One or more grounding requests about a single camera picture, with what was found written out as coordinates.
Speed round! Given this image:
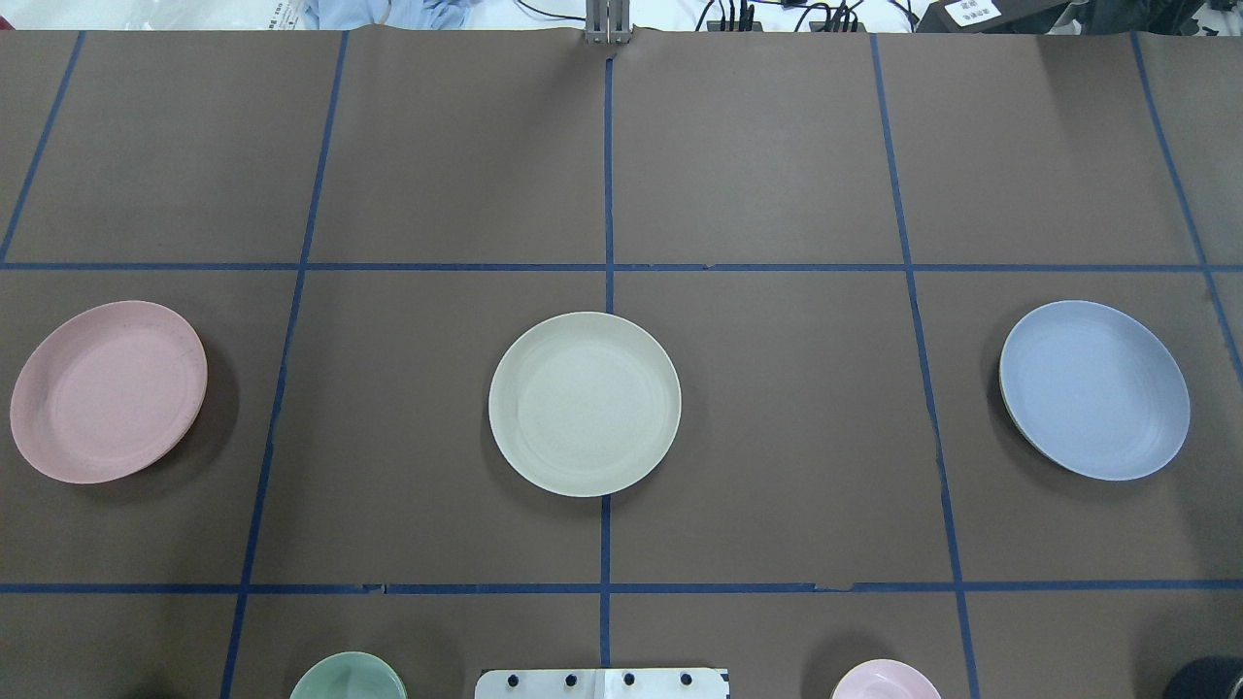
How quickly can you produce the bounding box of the pink bowl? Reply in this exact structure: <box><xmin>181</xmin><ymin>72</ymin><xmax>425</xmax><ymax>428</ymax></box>
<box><xmin>830</xmin><ymin>659</ymin><xmax>941</xmax><ymax>699</ymax></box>

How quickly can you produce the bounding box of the green bowl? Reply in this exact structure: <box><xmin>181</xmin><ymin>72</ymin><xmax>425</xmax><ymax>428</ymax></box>
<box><xmin>290</xmin><ymin>650</ymin><xmax>408</xmax><ymax>698</ymax></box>

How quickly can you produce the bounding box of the aluminium frame post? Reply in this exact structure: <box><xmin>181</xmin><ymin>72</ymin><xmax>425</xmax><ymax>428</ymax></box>
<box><xmin>585</xmin><ymin>0</ymin><xmax>633</xmax><ymax>45</ymax></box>

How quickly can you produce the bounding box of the white camera stand base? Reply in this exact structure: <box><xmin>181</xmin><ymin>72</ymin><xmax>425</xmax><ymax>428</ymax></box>
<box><xmin>474</xmin><ymin>667</ymin><xmax>731</xmax><ymax>698</ymax></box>

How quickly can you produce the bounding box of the blue plate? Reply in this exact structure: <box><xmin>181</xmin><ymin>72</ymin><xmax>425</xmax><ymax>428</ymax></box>
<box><xmin>997</xmin><ymin>300</ymin><xmax>1193</xmax><ymax>483</ymax></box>

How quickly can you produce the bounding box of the light blue cloth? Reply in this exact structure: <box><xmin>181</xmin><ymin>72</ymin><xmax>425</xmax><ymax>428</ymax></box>
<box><xmin>300</xmin><ymin>1</ymin><xmax>474</xmax><ymax>30</ymax></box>

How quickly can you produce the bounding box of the cream plate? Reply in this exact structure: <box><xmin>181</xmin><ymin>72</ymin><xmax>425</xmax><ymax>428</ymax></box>
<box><xmin>487</xmin><ymin>311</ymin><xmax>682</xmax><ymax>498</ymax></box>

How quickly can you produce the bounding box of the pink plate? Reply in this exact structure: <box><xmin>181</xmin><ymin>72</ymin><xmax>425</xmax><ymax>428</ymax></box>
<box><xmin>10</xmin><ymin>300</ymin><xmax>209</xmax><ymax>483</ymax></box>

